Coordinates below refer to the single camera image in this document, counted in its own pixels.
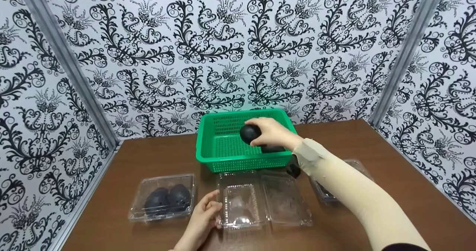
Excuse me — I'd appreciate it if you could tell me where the person's right hand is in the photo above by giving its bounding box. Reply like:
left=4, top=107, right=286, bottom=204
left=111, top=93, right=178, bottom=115
left=244, top=117, right=304, bottom=152

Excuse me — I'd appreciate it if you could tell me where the green plastic mesh basket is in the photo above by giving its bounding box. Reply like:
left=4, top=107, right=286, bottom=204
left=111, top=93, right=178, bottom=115
left=196, top=108, right=298, bottom=173

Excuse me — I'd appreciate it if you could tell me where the person's left hand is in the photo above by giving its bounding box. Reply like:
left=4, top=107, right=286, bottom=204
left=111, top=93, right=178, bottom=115
left=181, top=190, right=223, bottom=248

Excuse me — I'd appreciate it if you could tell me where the clear plastic clamshell box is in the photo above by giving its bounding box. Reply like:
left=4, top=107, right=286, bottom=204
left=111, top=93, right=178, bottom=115
left=308, top=158, right=374, bottom=206
left=128, top=173, right=197, bottom=222
left=216, top=169, right=313, bottom=230

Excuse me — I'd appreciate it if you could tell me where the person's right forearm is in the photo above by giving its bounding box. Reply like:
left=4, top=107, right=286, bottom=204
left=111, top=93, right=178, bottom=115
left=292, top=138, right=432, bottom=251

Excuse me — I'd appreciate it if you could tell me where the person's left forearm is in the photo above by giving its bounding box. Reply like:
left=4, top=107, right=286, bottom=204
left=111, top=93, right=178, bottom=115
left=168, top=239, right=202, bottom=251

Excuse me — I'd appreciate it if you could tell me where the black wrist band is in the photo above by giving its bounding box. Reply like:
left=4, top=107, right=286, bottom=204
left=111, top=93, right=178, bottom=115
left=286, top=163, right=301, bottom=179

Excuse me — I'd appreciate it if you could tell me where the closed clear plastic clamshell box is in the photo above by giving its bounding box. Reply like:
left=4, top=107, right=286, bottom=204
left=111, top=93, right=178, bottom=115
left=308, top=158, right=374, bottom=206
left=128, top=173, right=197, bottom=222

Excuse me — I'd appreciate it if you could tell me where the black avocado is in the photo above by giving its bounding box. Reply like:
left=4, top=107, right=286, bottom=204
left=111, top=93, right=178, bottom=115
left=239, top=124, right=262, bottom=145
left=144, top=187, right=170, bottom=216
left=167, top=184, right=192, bottom=213
left=260, top=144, right=286, bottom=154

